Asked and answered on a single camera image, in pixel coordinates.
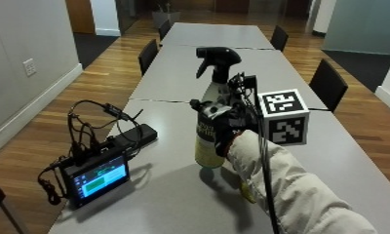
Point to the spray bottle with black trigger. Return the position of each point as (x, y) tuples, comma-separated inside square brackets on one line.
[(206, 152)]

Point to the black power bank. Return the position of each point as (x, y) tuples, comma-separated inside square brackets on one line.
[(139, 134)]

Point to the white marker cube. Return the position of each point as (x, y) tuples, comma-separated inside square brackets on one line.
[(286, 117)]

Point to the grey planter with plant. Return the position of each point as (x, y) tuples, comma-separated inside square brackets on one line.
[(165, 15)]

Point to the wooden door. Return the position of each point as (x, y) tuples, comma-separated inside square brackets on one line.
[(80, 16)]

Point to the black glove camera mount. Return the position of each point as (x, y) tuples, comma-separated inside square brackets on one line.
[(242, 85)]

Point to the white wall outlet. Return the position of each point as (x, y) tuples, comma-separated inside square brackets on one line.
[(28, 67)]

